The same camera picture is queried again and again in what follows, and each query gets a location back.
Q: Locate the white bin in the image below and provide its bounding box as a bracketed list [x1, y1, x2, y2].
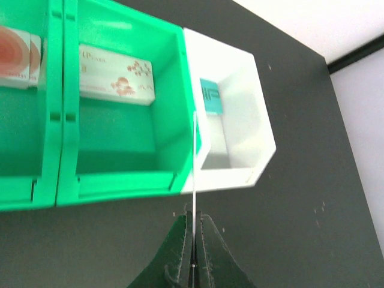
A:
[182, 28, 276, 193]

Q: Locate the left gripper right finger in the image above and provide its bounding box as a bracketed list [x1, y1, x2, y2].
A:
[195, 213, 256, 288]

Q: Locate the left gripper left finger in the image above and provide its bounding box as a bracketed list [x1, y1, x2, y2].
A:
[128, 211, 193, 288]

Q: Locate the black frame post right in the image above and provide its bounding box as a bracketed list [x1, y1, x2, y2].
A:
[328, 34, 384, 74]

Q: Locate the red circle card in bin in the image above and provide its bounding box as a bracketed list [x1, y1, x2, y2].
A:
[1, 26, 41, 89]

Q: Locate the green bin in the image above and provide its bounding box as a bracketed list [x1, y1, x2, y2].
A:
[1, 1, 64, 211]
[56, 1, 196, 206]

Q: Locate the white card in bin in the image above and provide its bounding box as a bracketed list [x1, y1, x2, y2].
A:
[79, 44, 155, 106]

